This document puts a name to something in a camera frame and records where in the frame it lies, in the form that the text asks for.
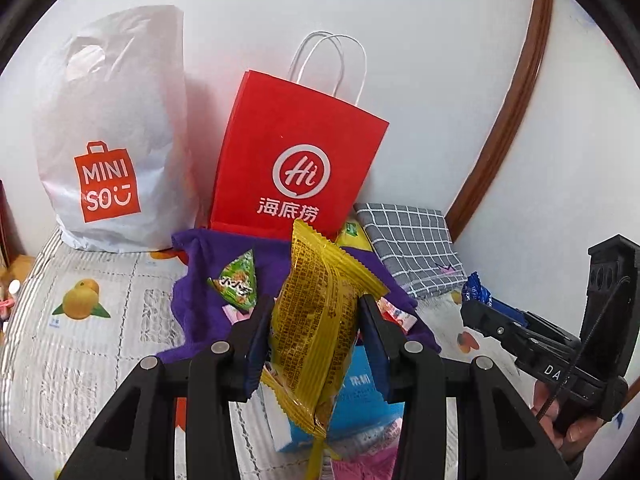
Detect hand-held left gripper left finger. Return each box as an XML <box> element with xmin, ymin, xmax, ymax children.
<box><xmin>57</xmin><ymin>296</ymin><xmax>276</xmax><ymax>480</ymax></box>

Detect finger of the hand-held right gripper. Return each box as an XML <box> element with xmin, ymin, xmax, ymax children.
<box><xmin>460</xmin><ymin>300</ymin><xmax>583</xmax><ymax>361</ymax></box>

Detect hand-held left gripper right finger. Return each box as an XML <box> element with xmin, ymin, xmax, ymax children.
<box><xmin>359</xmin><ymin>294</ymin><xmax>576</xmax><ymax>480</ymax></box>

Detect blue cookie packet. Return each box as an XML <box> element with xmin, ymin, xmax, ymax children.
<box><xmin>460</xmin><ymin>271</ymin><xmax>531</xmax><ymax>326</ymax></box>

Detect yellow snack packet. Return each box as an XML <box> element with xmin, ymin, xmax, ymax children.
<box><xmin>259</xmin><ymin>218</ymin><xmax>390</xmax><ymax>480</ymax></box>

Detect person's right hand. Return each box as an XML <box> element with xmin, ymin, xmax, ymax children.
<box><xmin>531</xmin><ymin>380</ymin><xmax>608</xmax><ymax>461</ymax></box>

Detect small pink white packet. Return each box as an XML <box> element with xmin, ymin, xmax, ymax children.
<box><xmin>377</xmin><ymin>296</ymin><xmax>418</xmax><ymax>332</ymax></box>

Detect blue cardboard box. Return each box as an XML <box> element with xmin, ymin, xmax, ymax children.
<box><xmin>260</xmin><ymin>345</ymin><xmax>406</xmax><ymax>453</ymax></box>

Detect green snack packet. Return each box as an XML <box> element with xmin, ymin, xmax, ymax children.
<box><xmin>207</xmin><ymin>249</ymin><xmax>259</xmax><ymax>311</ymax></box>

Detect purple towel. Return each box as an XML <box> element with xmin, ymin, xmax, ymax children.
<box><xmin>156</xmin><ymin>227</ymin><xmax>442</xmax><ymax>366</ymax></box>

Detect grey checked cloth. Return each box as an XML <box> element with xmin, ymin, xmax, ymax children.
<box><xmin>354</xmin><ymin>202</ymin><xmax>463</xmax><ymax>300</ymax></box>

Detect yellow green packet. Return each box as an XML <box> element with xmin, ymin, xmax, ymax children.
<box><xmin>334</xmin><ymin>220</ymin><xmax>373</xmax><ymax>253</ymax></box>

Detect magenta snack packet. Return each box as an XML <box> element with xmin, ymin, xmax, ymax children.
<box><xmin>320</xmin><ymin>420</ymin><xmax>406</xmax><ymax>480</ymax></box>

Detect red paper bag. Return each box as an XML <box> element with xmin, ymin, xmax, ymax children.
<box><xmin>209</xmin><ymin>32</ymin><xmax>390</xmax><ymax>241</ymax></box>

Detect wooden furniture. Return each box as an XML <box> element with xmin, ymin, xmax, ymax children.
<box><xmin>0</xmin><ymin>255</ymin><xmax>37</xmax><ymax>331</ymax></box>

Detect white plastic bag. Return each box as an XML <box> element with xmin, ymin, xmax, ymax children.
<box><xmin>32</xmin><ymin>5</ymin><xmax>198</xmax><ymax>253</ymax></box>

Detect black cable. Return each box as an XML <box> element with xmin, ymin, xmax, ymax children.
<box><xmin>537</xmin><ymin>276</ymin><xmax>632</xmax><ymax>418</ymax></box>

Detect wooden headboard frame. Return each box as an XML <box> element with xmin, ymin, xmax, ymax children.
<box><xmin>445</xmin><ymin>0</ymin><xmax>556</xmax><ymax>231</ymax></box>

